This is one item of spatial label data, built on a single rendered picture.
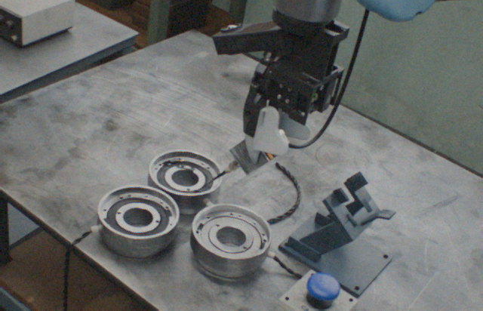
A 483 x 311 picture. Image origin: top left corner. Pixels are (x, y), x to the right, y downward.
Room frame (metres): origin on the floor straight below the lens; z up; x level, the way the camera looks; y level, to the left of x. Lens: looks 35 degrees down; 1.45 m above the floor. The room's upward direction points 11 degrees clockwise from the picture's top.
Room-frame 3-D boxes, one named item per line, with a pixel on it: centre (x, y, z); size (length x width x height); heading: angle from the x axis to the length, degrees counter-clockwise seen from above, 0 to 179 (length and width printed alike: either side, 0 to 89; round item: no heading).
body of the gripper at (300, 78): (0.75, -0.04, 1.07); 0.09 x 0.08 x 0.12; 60
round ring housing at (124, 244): (0.70, 0.12, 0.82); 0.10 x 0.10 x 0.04
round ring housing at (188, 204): (0.80, 0.07, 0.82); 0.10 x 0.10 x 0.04
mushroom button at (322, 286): (0.60, -0.12, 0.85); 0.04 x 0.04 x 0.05
